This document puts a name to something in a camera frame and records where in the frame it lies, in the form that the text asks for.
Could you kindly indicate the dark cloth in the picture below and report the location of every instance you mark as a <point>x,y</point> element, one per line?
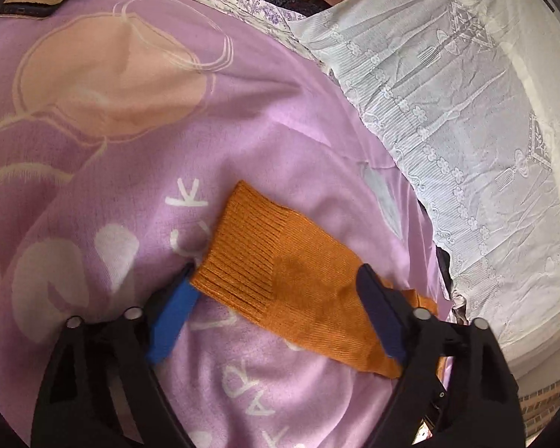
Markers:
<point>450,284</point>

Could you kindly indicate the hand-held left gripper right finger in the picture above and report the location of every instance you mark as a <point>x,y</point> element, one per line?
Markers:
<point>382,317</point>

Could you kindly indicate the white lace cloth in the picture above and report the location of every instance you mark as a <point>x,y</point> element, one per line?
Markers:
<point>448,126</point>

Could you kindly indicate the purple printed blanket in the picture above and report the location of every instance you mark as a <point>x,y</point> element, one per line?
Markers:
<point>121,196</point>

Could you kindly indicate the dark phone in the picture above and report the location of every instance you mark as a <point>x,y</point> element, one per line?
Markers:
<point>28,10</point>

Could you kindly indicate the purple floral bedsheet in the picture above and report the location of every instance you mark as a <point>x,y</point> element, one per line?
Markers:
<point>242,4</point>

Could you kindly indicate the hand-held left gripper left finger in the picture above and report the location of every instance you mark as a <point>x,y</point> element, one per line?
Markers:
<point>172,322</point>

